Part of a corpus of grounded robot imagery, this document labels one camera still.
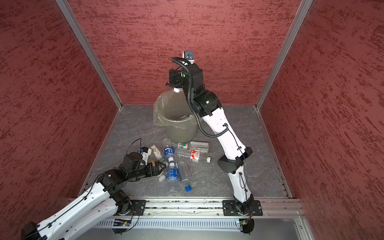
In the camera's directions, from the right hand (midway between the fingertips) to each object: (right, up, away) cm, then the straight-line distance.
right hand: (183, 71), depth 65 cm
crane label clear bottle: (-18, -42, +23) cm, 51 cm away
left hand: (-14, -49, +13) cm, 52 cm away
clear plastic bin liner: (-11, -15, +33) cm, 37 cm away
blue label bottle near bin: (-11, -40, +25) cm, 48 cm away
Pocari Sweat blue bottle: (-7, -58, +16) cm, 61 cm away
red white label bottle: (+5, -44, +22) cm, 49 cm away
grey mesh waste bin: (-4, -32, +33) cm, 46 cm away
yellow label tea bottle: (-13, -54, +15) cm, 57 cm away
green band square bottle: (+6, -39, +33) cm, 51 cm away
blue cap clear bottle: (0, -54, +19) cm, 57 cm away
